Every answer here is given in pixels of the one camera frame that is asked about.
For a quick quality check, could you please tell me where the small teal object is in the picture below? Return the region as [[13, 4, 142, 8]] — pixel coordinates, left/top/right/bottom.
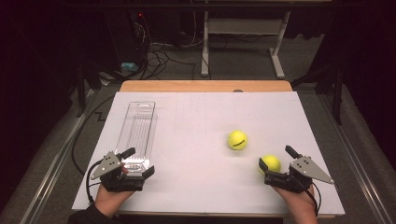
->
[[120, 62, 140, 73]]

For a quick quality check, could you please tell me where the long black cable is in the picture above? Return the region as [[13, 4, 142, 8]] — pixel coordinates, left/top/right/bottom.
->
[[71, 94, 116, 175]]

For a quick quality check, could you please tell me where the aluminium rail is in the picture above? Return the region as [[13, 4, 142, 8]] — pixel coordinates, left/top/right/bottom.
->
[[20, 89, 98, 224], [317, 92, 396, 224]]

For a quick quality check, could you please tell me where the right hand-held gripper cable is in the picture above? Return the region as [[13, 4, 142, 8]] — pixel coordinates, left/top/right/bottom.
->
[[298, 179, 322, 217]]

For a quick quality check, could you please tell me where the person's right hand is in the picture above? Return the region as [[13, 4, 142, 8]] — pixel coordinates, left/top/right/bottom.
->
[[272, 185, 318, 218]]

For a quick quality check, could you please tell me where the tangle of cables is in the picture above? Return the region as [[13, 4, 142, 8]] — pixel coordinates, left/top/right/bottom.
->
[[134, 12, 207, 81]]

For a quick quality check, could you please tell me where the yellow tennis ball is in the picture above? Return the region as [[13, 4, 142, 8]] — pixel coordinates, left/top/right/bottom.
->
[[227, 130, 248, 151], [260, 154, 282, 175]]

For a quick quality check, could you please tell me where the black computer tower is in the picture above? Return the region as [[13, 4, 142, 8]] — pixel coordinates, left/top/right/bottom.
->
[[104, 10, 149, 72]]

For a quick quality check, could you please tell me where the left hand-held gripper cable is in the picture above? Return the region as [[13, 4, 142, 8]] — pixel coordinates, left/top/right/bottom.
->
[[85, 160, 106, 203]]

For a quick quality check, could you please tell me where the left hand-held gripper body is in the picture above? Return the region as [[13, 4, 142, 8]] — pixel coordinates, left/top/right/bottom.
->
[[91, 150, 147, 192]]

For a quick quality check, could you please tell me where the black stand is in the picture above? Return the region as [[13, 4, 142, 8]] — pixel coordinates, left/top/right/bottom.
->
[[76, 60, 105, 119], [291, 63, 345, 126]]

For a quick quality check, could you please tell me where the white metal desk frame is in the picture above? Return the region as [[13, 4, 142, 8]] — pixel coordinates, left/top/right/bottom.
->
[[200, 8, 292, 80]]

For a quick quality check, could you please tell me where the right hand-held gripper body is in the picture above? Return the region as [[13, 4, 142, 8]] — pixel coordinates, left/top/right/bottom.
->
[[263, 155, 335, 194]]

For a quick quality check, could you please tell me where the white board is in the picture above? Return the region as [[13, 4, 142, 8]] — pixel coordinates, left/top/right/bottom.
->
[[71, 91, 346, 217]]

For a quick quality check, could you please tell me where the hand-held gripper cable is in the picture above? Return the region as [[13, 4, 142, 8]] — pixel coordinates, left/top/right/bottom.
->
[[298, 179, 322, 217], [85, 160, 106, 203]]

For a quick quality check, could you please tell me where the person's left hand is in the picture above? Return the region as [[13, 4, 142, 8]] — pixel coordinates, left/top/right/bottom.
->
[[94, 183, 136, 218]]

